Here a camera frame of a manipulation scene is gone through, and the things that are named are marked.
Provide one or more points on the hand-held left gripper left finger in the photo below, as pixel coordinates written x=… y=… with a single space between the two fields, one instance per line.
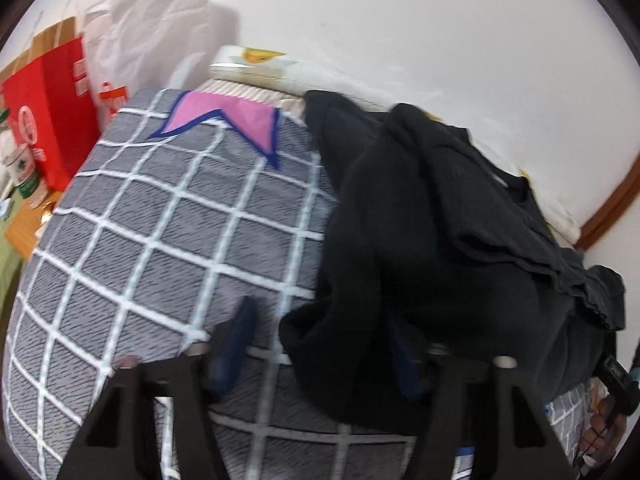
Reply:
x=232 y=345

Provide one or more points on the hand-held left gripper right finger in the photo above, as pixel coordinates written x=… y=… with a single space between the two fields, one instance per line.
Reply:
x=405 y=365

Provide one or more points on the black sweatshirt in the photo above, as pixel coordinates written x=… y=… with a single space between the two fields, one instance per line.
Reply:
x=435 y=240

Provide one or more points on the person's right hand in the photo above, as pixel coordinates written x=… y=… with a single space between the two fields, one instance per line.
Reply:
x=602 y=435

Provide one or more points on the grey checked blanket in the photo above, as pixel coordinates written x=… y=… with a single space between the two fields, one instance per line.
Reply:
x=165 y=240

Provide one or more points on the white tissue pack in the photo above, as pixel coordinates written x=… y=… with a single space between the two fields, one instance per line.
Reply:
x=250 y=62
x=562 y=215

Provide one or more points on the wooden nightstand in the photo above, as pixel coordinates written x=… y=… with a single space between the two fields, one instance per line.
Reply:
x=30 y=225

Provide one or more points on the plastic water bottle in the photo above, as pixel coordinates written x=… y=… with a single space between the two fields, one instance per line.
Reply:
x=22 y=170

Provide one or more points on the red paper bag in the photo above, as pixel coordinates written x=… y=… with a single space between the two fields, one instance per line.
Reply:
x=50 y=105

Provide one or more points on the white plastic bag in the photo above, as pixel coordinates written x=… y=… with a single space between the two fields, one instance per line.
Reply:
x=140 y=30

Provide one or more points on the brown wooden door frame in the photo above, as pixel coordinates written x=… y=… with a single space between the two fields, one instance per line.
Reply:
x=607 y=215

